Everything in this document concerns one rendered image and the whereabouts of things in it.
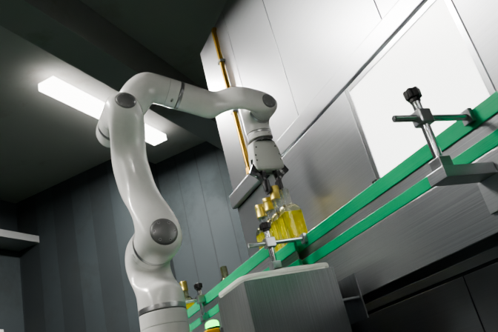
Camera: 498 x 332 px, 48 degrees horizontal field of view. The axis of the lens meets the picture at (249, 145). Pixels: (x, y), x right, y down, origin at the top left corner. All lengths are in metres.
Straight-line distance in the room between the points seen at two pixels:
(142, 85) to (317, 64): 0.54
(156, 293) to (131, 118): 0.48
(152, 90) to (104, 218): 3.06
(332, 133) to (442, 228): 0.66
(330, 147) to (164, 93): 0.53
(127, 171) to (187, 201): 3.22
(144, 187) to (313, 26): 0.74
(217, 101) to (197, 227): 2.98
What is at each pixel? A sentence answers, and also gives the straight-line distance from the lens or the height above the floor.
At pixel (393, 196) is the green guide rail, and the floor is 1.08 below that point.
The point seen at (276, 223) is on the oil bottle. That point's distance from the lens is 1.68.
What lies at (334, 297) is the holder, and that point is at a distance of 1.26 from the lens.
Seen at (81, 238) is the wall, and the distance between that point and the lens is 4.83.
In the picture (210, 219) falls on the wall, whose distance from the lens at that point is 4.60.
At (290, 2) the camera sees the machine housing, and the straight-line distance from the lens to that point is 1.95.
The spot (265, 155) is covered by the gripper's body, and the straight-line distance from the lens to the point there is 1.75.
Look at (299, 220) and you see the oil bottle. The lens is 1.63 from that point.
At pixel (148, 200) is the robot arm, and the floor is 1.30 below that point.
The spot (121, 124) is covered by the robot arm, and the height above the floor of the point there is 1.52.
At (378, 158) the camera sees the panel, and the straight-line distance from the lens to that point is 1.49.
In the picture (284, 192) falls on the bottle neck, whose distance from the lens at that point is 1.66.
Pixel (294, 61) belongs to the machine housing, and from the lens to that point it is 1.90.
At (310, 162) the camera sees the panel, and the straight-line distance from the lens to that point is 1.77.
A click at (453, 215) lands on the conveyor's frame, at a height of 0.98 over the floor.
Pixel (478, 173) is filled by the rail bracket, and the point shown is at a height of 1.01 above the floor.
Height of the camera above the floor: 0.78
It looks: 24 degrees up
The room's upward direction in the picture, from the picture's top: 15 degrees counter-clockwise
